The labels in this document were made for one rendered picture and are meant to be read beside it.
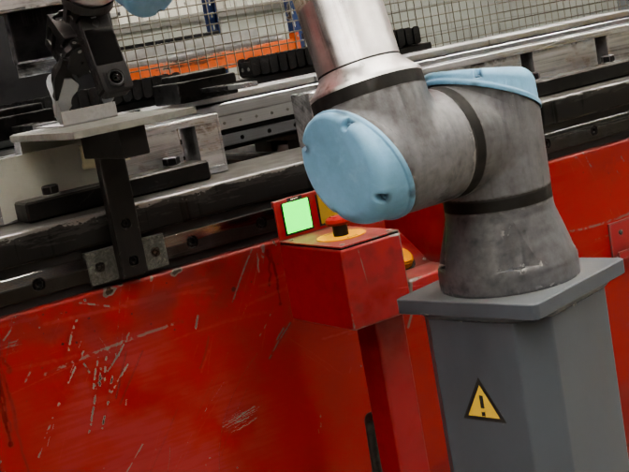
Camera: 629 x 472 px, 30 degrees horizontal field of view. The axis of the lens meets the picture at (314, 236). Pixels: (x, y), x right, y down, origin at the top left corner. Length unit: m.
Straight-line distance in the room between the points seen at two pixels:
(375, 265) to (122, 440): 0.45
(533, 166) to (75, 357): 0.77
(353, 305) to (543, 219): 0.45
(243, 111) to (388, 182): 1.16
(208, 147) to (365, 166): 0.83
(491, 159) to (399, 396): 0.64
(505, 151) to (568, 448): 0.31
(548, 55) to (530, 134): 1.13
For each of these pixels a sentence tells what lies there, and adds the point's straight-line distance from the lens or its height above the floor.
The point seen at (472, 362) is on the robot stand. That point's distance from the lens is 1.25.
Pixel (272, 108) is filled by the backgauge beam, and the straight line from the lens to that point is 2.27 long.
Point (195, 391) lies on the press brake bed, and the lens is 1.79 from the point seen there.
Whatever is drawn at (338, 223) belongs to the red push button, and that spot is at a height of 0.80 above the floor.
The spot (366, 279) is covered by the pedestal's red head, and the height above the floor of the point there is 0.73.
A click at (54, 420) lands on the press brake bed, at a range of 1.71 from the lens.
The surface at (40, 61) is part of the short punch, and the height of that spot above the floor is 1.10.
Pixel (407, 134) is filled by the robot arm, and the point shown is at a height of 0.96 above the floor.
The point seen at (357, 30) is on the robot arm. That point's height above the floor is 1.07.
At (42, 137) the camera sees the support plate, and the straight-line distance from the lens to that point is 1.65.
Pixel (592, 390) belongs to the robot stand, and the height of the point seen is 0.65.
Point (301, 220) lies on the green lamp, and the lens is 1.74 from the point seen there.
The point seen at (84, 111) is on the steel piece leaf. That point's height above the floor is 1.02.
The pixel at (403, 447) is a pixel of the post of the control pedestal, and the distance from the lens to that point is 1.77.
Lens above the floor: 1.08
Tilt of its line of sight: 10 degrees down
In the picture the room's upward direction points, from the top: 10 degrees counter-clockwise
